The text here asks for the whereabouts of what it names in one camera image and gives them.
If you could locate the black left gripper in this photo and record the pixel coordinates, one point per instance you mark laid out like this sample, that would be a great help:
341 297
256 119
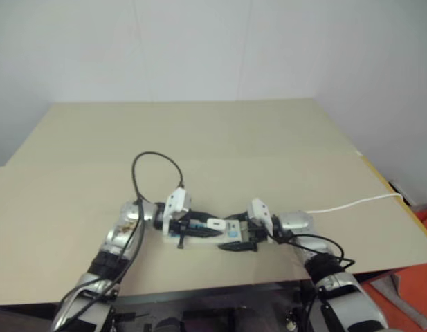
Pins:
180 226

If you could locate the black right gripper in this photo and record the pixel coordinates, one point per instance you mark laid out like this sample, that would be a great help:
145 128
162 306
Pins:
256 233

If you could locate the white charger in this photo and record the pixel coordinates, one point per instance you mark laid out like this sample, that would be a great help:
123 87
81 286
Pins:
216 224

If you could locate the white power strip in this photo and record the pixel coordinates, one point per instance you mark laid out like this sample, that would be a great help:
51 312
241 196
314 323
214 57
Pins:
202 241

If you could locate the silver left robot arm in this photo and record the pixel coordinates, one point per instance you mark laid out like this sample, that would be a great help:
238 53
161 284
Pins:
118 235

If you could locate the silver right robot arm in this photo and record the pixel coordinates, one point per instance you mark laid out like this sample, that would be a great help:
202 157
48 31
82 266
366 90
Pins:
341 294

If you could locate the dark rounded shape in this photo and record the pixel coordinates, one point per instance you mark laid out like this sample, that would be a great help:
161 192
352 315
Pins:
169 325

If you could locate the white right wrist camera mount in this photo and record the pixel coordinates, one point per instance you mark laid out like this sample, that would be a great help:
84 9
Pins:
259 210

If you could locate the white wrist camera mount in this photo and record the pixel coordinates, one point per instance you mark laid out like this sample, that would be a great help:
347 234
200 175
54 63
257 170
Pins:
178 203
259 210

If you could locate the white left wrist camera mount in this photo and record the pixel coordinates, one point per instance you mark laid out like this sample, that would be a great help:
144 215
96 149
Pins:
178 203

